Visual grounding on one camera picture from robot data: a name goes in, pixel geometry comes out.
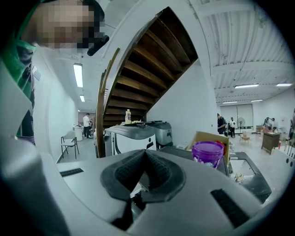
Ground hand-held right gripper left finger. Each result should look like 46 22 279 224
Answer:
0 59 149 236

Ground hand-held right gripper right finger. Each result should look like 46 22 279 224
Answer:
128 148 265 236

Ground cardboard box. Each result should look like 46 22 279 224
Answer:
186 130 231 167

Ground grey folding chair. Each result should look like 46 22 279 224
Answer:
60 130 80 160

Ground white round table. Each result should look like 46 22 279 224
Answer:
73 125 84 142

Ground purple plastic bucket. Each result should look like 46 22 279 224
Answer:
191 141 224 169

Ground small crumpled wrapper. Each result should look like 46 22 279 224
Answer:
233 172 245 184

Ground white and black machine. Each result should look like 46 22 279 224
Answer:
104 124 158 159

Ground small wooden chair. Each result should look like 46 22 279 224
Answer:
239 131 251 147

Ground standing fan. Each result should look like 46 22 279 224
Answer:
237 117 246 135

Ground long white counter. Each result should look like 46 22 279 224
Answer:
269 147 295 187

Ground dark wooden cabinet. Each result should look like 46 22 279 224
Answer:
261 131 281 155

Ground long ceiling light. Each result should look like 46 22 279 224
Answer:
73 63 84 89

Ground ceiling light strip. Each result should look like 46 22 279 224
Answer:
234 83 260 89

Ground wooden staircase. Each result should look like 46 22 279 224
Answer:
96 6 200 159

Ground green and purple jersey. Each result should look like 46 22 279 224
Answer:
0 38 35 139

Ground person's head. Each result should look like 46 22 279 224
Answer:
20 0 106 51

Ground black head camera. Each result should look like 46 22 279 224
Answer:
87 34 110 57

